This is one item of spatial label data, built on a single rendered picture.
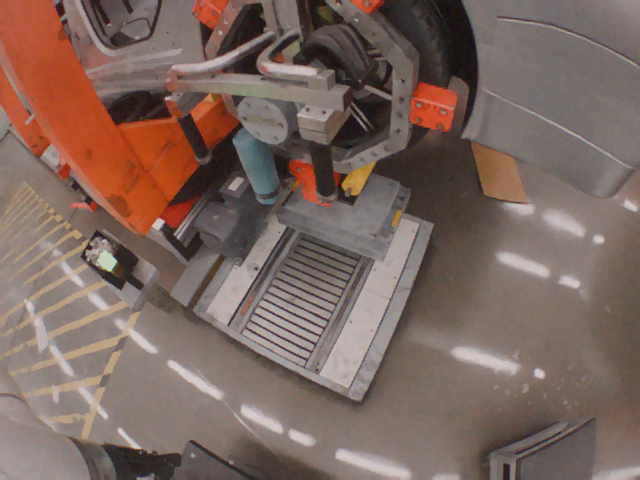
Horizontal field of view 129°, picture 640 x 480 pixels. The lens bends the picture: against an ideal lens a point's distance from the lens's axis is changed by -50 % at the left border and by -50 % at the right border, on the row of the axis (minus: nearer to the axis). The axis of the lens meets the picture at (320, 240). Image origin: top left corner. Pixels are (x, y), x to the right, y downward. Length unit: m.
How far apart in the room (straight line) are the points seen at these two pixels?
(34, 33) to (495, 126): 1.10
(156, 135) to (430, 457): 1.51
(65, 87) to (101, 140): 0.21
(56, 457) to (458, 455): 1.25
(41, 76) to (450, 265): 1.62
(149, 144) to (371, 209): 0.86
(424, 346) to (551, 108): 0.98
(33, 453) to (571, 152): 1.02
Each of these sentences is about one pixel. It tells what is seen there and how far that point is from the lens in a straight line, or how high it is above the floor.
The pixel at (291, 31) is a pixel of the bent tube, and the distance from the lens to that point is 0.64.
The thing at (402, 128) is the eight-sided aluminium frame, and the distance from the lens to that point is 0.68.
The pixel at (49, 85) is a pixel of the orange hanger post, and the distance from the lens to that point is 0.82.
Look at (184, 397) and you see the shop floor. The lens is 1.42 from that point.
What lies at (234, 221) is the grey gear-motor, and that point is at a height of 0.40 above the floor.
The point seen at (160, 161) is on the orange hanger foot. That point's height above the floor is 0.67.
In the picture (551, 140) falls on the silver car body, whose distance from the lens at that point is 0.76.
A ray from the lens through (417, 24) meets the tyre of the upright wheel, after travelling 0.65.
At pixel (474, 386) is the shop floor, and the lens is 1.31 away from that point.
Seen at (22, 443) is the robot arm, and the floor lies 1.06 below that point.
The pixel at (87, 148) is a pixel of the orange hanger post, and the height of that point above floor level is 0.91.
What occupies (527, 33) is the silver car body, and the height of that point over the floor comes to 1.08.
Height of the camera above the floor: 1.21
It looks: 59 degrees down
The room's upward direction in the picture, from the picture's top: 12 degrees counter-clockwise
